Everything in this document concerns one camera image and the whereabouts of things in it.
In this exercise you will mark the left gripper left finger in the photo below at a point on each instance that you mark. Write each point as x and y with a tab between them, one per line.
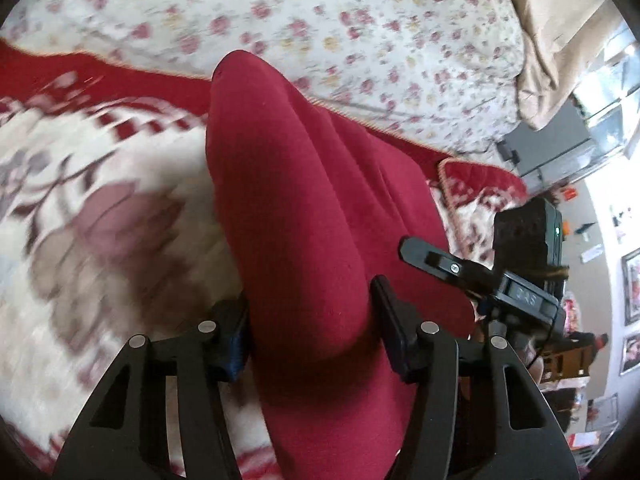
232	340

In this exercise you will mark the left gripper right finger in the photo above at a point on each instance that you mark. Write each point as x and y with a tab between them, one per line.
398	323

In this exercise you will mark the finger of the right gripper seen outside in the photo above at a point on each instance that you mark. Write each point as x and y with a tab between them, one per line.
457	272

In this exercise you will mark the beige curtain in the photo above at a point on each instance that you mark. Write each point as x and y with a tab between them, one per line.
562	38

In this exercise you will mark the dark red knit garment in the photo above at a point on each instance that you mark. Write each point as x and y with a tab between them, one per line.
313	207

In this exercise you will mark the white floral duvet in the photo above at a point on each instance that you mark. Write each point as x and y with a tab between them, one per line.
439	72

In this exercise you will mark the grey cabinet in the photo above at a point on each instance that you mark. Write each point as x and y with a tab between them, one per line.
552	154

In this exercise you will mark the red white floral blanket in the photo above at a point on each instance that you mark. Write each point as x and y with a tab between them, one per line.
109	227

